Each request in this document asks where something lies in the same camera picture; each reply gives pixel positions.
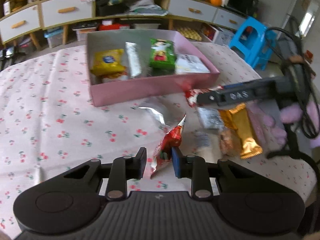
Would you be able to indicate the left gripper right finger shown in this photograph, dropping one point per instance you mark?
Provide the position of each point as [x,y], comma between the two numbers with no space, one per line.
[194,168]

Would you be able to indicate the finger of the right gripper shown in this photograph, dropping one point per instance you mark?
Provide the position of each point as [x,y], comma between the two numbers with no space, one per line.
[277,88]
[236,85]

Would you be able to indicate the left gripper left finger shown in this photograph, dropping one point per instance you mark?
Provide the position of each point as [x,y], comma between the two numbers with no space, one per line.
[122,170]

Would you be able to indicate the gold wafer bar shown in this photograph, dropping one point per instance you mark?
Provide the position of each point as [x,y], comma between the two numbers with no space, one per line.
[237,119]

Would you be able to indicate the small red snack packet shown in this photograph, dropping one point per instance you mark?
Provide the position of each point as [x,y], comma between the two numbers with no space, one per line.
[162,154]

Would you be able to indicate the pink snack packet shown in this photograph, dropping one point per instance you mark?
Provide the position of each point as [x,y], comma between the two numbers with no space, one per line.
[256,115]

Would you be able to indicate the red white snack packet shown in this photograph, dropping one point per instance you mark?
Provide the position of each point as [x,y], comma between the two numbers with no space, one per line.
[191,95]

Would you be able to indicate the white snack pouch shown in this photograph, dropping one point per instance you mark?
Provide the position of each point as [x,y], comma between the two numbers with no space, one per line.
[186,64]

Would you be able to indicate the grey foil small packet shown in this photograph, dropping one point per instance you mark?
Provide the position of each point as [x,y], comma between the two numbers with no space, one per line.
[159,111]

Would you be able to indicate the green snack packet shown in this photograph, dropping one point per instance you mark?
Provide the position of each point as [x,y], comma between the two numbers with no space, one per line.
[162,54]

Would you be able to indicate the orange tomato biscuit packet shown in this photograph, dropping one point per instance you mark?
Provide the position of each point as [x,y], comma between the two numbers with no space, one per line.
[118,76]

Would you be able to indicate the silver long snack packet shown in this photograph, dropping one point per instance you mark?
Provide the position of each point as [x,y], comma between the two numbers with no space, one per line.
[135,66]

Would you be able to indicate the yellow cracker packet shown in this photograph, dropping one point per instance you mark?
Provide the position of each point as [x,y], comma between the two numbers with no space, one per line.
[107,62]

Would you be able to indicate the clear rice cake packet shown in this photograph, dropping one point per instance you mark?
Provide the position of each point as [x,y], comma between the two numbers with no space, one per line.
[207,137]

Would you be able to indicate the hand in pink glove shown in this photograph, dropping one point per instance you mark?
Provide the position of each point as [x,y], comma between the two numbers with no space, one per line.
[293,114]

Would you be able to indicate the blue plastic stool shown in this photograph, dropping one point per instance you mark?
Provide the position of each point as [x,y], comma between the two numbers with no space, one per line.
[254,41]

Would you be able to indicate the yellow egg tray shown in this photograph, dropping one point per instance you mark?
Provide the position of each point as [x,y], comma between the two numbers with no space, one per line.
[189,33]

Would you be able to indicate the cherry print tablecloth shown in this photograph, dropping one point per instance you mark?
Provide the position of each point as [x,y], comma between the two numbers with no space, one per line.
[49,125]

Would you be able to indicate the orange fruit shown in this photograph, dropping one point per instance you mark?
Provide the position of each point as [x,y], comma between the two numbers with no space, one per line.
[216,3]

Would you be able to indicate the black microwave oven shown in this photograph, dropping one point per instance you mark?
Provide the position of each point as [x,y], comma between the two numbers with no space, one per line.
[245,7]

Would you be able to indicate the pink cardboard box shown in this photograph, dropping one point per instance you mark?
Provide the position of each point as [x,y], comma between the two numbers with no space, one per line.
[103,94]

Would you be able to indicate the red cardboard box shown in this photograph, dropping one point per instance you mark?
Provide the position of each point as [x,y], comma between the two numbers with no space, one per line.
[115,26]

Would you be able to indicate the clear storage bin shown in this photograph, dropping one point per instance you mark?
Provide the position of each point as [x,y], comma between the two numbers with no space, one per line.
[81,33]

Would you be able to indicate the long wooden tv cabinet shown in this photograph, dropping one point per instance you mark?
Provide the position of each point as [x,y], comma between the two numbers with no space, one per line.
[26,17]

